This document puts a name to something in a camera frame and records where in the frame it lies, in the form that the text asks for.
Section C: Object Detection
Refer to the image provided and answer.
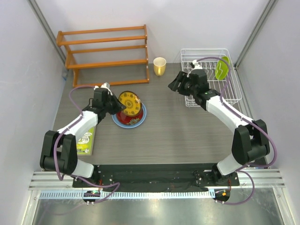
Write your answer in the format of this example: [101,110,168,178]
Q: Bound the light blue plate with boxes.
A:
[112,104,147,129]

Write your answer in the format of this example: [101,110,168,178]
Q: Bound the red floral plate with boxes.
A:
[116,109,143,126]

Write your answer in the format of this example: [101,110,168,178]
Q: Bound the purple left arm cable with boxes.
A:
[53,84,121,204]

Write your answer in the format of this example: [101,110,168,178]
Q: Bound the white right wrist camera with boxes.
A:
[189,60,203,77]

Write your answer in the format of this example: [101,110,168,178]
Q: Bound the orange wooden shelf rack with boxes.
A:
[56,24,150,88]

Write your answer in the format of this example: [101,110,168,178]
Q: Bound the yellow mug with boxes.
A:
[153,57,166,76]

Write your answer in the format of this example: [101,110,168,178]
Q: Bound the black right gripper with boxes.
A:
[168,71,197,97]

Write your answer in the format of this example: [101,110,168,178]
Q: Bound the white wire dish rack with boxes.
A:
[180,48,242,108]

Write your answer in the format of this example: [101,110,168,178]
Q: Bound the lime green plate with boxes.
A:
[215,56,230,81]

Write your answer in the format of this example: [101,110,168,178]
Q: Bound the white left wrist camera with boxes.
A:
[93,82,113,96]

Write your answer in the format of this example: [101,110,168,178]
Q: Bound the green illustrated booklet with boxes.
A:
[76,127,96,156]

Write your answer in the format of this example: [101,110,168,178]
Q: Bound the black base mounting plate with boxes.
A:
[70,163,240,193]

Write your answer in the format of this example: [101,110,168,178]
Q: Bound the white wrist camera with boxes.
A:
[93,82,113,96]
[189,60,203,77]

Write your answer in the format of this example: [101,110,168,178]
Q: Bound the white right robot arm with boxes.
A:
[168,69,270,185]

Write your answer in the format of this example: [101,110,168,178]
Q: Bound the dark yellow patterned plate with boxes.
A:
[118,91,142,117]

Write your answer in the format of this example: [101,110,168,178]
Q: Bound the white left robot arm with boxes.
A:
[40,82,125,187]

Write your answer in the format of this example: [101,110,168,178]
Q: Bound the aluminium frame rail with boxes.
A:
[29,168,285,203]

